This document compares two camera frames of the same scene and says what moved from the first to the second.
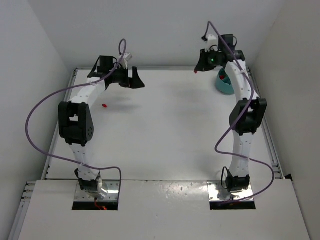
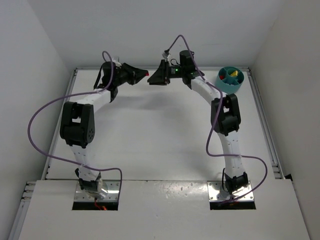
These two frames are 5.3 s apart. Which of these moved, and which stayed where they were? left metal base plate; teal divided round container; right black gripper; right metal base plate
Moved: right black gripper
Stayed: right metal base plate; teal divided round container; left metal base plate
